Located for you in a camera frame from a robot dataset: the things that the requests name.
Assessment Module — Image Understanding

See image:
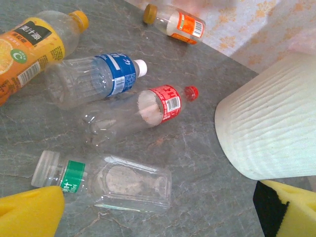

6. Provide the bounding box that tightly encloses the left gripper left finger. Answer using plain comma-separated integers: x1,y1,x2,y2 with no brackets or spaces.
0,185,66,237

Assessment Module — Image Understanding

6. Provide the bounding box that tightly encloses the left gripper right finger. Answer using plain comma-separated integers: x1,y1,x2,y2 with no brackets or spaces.
252,179,316,237

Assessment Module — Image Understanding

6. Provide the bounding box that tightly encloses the clear bottle green label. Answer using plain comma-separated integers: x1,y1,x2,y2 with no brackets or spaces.
31,150,173,214

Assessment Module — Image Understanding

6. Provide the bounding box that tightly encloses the orange juice bottle yellow cap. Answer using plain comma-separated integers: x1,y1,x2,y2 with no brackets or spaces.
0,9,89,107

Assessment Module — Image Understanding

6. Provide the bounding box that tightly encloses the clear bottle blue label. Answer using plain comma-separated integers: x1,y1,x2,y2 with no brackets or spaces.
44,53,148,111

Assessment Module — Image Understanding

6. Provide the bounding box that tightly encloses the clear bottle red label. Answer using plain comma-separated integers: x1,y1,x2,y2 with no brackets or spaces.
80,84,199,149

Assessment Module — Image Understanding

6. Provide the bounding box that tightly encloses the small bottle orange label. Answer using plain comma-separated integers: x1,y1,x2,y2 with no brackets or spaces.
143,3,207,46

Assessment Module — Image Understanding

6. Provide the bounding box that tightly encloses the white plastic bin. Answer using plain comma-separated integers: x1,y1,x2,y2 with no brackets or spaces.
214,51,316,181

